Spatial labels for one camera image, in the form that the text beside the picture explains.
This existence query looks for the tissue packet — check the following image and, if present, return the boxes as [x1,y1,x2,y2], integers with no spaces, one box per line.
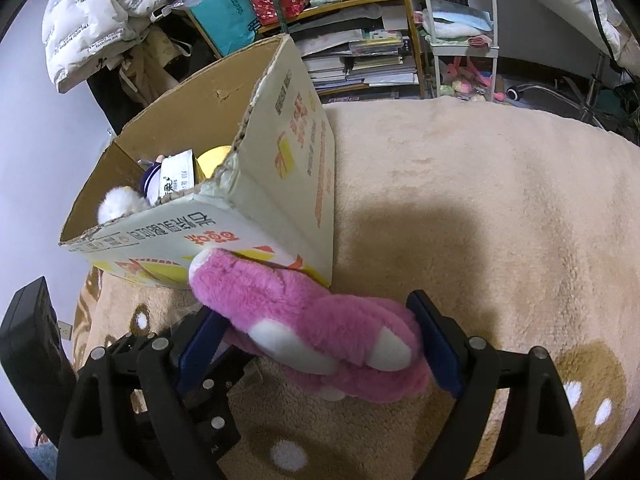
[155,150,201,206]

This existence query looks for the white puffer jacket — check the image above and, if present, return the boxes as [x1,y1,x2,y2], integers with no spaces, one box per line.
[41,0,168,94]

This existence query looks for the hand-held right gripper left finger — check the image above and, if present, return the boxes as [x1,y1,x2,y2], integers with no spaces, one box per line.
[55,307,231,480]

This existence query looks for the purple plush doll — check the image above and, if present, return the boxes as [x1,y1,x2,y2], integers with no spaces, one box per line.
[137,155,168,206]

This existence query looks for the white trolley cart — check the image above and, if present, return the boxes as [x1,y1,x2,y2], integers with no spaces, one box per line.
[415,0,501,101]

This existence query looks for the folded cloths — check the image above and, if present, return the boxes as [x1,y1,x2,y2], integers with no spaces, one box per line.
[422,7,496,53]

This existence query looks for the metal frame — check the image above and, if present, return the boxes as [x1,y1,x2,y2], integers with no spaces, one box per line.
[505,55,616,131]

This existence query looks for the beige printed blanket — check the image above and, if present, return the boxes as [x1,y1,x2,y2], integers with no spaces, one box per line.
[72,95,640,480]

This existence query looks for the cardboard box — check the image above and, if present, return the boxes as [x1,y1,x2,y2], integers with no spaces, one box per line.
[59,34,336,291]

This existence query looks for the wooden bookshelf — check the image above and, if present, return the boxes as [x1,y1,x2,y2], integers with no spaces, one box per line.
[150,0,431,101]

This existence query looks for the stack of books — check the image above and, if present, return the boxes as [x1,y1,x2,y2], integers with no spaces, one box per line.
[290,15,421,96]

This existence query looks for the pink plush toy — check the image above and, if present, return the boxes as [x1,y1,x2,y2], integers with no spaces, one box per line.
[189,249,432,403]

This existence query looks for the beige trousers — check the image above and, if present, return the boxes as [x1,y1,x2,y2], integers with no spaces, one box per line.
[117,25,193,106]

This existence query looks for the pastel plush toys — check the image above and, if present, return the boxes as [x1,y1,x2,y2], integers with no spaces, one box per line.
[440,57,506,103]

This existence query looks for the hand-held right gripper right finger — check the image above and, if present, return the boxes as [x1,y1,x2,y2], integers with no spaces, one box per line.
[406,290,586,480]

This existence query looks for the white fluffy plush toy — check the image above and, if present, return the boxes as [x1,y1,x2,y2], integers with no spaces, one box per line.
[97,186,151,224]

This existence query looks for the yellow plush toy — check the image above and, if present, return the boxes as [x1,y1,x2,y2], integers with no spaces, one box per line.
[195,146,233,181]

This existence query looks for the black garment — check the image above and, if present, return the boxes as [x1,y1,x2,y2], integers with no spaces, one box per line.
[87,55,151,136]

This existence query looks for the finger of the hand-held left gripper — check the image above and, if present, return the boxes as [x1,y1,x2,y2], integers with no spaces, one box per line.
[190,360,246,461]

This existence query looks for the teal bag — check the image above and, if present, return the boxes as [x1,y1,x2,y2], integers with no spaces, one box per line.
[185,0,261,58]

